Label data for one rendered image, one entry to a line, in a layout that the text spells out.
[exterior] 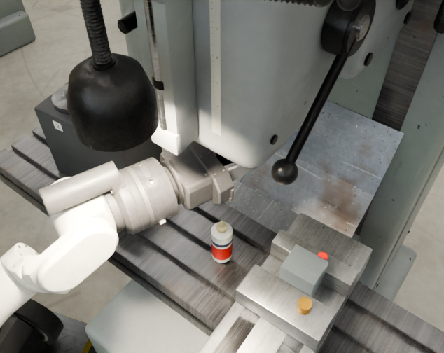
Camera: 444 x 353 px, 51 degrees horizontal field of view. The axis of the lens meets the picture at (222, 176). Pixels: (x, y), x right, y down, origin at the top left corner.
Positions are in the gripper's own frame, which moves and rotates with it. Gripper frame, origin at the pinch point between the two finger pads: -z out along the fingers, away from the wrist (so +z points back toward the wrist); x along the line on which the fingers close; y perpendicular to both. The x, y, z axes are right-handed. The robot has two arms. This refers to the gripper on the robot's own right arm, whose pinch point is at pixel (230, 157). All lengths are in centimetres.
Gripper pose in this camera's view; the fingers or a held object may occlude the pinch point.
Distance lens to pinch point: 68.6
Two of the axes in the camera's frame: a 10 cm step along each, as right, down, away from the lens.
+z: -8.5, 3.8, -3.5
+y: -0.1, 6.7, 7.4
